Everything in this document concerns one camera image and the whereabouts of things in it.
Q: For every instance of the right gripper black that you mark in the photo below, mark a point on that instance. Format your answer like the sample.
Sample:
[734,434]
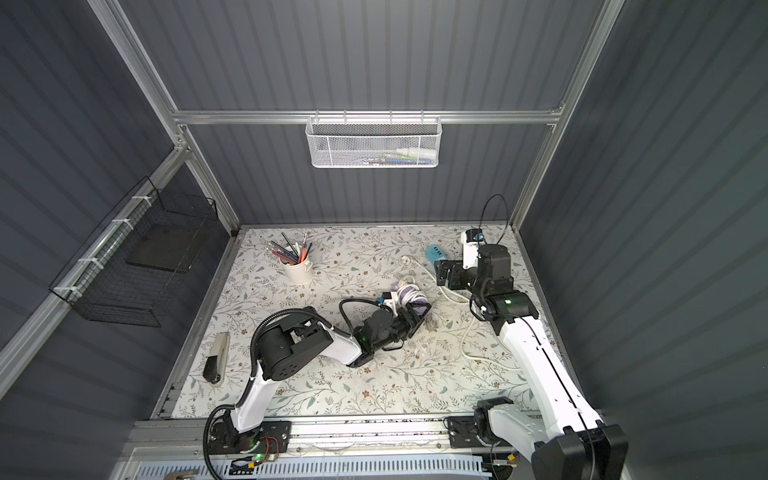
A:
[452,273]

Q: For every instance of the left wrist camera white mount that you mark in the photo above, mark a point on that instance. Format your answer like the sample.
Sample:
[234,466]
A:
[391,301]

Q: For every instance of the white pencil cup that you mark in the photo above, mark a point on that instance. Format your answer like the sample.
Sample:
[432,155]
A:
[299,274]

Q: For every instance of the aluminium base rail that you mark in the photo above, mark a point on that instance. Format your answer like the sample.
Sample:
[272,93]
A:
[311,435]

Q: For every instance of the white wire mesh basket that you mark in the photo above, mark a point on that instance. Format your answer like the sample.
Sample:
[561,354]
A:
[374,141]

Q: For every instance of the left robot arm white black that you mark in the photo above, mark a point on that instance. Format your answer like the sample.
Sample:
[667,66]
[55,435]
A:
[287,341]

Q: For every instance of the black wire basket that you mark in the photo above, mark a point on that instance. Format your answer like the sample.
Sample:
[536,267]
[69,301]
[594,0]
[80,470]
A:
[133,271]

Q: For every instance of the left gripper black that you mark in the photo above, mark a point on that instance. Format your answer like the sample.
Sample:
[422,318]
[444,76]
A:
[399,321]

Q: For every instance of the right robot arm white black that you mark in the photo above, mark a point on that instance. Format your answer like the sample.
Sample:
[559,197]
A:
[570,440]

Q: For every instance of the black beige stapler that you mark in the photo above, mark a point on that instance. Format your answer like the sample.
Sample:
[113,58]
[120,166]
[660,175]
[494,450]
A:
[215,365]

